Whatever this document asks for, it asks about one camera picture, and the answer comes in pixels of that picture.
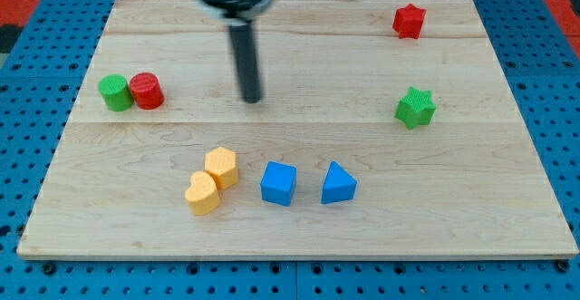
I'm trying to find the green star block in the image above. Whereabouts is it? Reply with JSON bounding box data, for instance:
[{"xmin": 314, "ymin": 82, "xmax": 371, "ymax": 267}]
[{"xmin": 395, "ymin": 87, "xmax": 437, "ymax": 130}]

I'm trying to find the red star block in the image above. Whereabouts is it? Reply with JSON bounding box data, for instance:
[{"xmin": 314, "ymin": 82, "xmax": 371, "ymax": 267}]
[{"xmin": 392, "ymin": 4, "xmax": 427, "ymax": 39}]

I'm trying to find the blue cube block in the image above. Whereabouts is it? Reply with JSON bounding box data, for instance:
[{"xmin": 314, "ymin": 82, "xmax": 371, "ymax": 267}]
[{"xmin": 260, "ymin": 161, "xmax": 297, "ymax": 207}]

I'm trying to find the blue triangle block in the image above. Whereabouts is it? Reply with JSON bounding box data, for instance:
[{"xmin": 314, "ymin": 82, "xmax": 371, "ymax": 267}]
[{"xmin": 321, "ymin": 161, "xmax": 358, "ymax": 204}]

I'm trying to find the yellow hexagon block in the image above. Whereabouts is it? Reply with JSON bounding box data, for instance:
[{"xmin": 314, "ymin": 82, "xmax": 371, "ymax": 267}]
[{"xmin": 204, "ymin": 147, "xmax": 239, "ymax": 189}]

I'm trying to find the light wooden board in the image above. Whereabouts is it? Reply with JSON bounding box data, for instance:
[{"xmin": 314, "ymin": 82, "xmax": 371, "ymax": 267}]
[{"xmin": 17, "ymin": 0, "xmax": 578, "ymax": 261}]

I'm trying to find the yellow heart block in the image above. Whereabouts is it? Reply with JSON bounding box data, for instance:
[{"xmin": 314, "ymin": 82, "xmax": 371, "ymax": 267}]
[{"xmin": 185, "ymin": 171, "xmax": 221, "ymax": 216}]

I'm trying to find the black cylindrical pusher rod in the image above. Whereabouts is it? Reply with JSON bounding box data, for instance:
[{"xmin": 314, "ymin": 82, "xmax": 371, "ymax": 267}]
[{"xmin": 228, "ymin": 21, "xmax": 262, "ymax": 103}]

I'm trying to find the red cylinder block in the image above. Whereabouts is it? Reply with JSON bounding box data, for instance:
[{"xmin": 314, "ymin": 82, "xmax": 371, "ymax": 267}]
[{"xmin": 129, "ymin": 73, "xmax": 165, "ymax": 110}]

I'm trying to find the green cylinder block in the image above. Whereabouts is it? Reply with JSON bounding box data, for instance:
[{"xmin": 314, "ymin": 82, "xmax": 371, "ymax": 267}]
[{"xmin": 98, "ymin": 73, "xmax": 134, "ymax": 111}]

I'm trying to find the blue perforated base mat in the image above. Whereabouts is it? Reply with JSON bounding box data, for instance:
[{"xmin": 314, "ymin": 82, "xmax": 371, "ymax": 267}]
[{"xmin": 1, "ymin": 0, "xmax": 579, "ymax": 299}]

